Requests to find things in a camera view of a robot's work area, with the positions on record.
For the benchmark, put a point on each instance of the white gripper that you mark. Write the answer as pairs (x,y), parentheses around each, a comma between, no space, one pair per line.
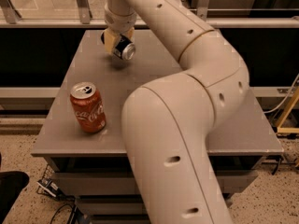
(119,24)

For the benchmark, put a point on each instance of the blue pepsi can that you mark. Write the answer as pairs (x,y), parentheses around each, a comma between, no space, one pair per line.
(125,48)

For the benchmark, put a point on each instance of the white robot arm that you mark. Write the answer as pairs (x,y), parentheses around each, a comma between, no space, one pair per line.
(165,122)

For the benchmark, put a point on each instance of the red coca-cola can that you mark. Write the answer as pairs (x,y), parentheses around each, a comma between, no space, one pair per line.
(88,107)

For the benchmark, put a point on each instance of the grey drawer cabinet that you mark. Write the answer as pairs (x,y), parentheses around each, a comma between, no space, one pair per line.
(94,168)

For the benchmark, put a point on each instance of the metal window railing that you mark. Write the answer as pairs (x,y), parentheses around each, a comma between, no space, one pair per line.
(90,13)

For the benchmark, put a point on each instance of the black chair seat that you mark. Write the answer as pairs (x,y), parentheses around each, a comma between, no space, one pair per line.
(11,185)

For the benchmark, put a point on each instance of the wire basket with items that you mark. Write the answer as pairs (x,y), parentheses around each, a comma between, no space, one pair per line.
(46,186)

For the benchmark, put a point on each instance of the yellow metal frame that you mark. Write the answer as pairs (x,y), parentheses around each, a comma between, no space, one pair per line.
(286,112)

